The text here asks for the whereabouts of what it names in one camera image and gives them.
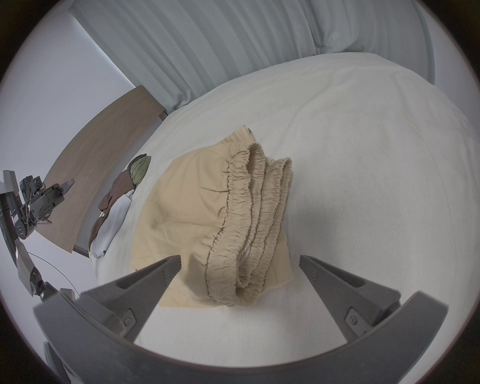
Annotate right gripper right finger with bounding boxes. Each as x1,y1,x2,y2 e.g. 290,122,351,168
299,256,403,343

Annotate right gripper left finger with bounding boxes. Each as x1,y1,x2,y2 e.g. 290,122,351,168
80,256,181,342

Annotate tan shorts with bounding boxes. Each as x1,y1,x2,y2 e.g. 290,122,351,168
131,127,295,309

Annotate bed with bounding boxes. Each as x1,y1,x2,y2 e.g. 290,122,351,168
35,52,477,366

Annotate brown garment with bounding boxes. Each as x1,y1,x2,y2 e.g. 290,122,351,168
89,170,136,259

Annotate white garment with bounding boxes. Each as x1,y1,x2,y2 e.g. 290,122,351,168
90,191,134,259

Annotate olive green garment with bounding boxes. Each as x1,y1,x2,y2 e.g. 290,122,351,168
128,154,152,188

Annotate grey-green curtain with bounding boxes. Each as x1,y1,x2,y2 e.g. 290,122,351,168
69,0,437,113

